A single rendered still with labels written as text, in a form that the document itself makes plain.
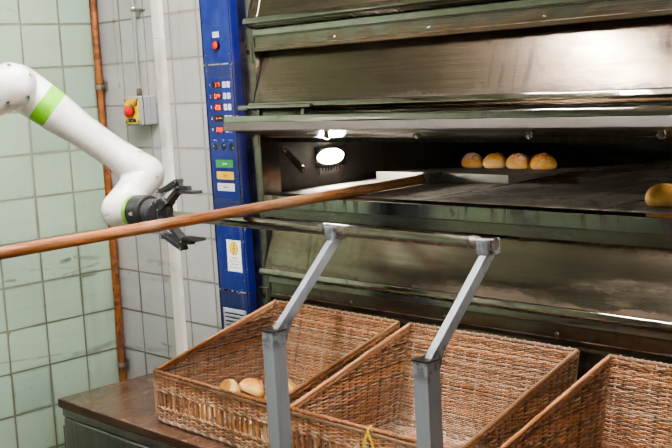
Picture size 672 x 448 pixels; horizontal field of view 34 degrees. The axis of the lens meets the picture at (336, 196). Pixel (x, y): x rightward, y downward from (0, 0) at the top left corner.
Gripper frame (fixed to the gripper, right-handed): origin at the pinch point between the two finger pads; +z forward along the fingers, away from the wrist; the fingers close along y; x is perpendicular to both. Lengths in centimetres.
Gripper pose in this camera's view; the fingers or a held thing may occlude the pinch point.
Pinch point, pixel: (196, 215)
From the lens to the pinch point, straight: 287.6
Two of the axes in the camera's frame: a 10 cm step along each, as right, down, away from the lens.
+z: 7.1, 0.4, -7.1
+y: 0.6, 9.9, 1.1
